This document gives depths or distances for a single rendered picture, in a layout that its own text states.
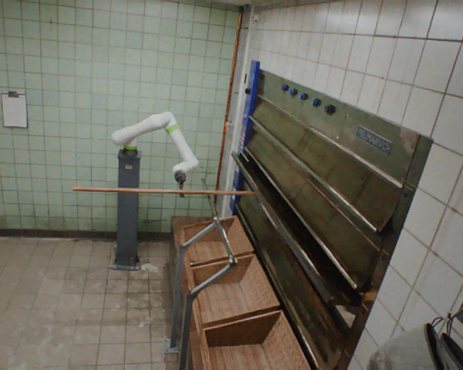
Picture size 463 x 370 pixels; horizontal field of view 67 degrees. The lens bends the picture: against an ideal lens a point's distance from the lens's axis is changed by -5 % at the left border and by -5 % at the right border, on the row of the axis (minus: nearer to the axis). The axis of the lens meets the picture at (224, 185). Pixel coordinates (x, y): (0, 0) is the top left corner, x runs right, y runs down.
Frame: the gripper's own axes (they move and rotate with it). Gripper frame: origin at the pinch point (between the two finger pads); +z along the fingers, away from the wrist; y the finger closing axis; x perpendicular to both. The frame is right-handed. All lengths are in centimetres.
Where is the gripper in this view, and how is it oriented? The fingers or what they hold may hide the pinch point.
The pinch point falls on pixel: (183, 188)
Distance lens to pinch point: 278.1
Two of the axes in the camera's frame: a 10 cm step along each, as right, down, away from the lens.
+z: 2.1, 4.1, -8.9
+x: -9.7, -0.4, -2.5
